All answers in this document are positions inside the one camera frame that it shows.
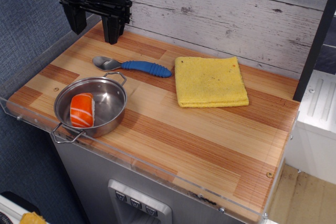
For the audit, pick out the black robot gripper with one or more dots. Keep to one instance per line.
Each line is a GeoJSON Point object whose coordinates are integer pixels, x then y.
{"type": "Point", "coordinates": [116, 13]}

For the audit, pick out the yellow towel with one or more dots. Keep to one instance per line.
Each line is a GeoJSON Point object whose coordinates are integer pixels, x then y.
{"type": "Point", "coordinates": [209, 83]}

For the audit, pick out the small steel pan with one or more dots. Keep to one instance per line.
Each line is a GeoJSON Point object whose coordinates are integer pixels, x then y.
{"type": "Point", "coordinates": [110, 101]}

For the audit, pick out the orange salmon sushi toy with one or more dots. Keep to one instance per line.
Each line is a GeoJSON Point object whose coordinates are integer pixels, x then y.
{"type": "Point", "coordinates": [82, 110]}

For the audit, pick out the clear acrylic table guard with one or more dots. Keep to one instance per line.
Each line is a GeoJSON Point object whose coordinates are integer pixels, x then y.
{"type": "Point", "coordinates": [229, 157]}

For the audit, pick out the grey toy fridge cabinet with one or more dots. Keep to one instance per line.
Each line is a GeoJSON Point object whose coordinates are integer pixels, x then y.
{"type": "Point", "coordinates": [90, 172]}

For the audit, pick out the silver dispenser button panel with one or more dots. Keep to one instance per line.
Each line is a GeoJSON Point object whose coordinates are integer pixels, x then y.
{"type": "Point", "coordinates": [133, 206]}

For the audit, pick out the yellow object bottom left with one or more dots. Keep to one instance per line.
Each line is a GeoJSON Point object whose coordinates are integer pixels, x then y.
{"type": "Point", "coordinates": [32, 218]}

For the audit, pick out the blue handled metal spoon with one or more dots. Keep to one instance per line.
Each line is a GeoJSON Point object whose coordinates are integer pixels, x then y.
{"type": "Point", "coordinates": [107, 64]}

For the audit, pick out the white aluminium rail base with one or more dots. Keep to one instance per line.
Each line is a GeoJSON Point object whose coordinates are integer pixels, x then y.
{"type": "Point", "coordinates": [317, 106]}

